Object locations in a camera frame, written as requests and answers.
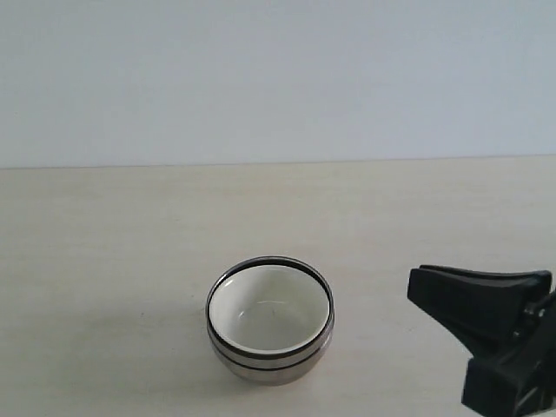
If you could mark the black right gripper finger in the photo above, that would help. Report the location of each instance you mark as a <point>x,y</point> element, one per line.
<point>485,311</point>
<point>491,387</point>

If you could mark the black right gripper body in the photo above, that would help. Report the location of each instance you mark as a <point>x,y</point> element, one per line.
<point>537,350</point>

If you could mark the dimpled steel bowl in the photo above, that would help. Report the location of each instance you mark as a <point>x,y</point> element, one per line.
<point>267,361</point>

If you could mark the cream ceramic bowl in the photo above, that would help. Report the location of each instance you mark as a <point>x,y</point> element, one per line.
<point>269,309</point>

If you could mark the smooth steel bowl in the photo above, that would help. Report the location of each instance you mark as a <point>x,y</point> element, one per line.
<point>273,376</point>

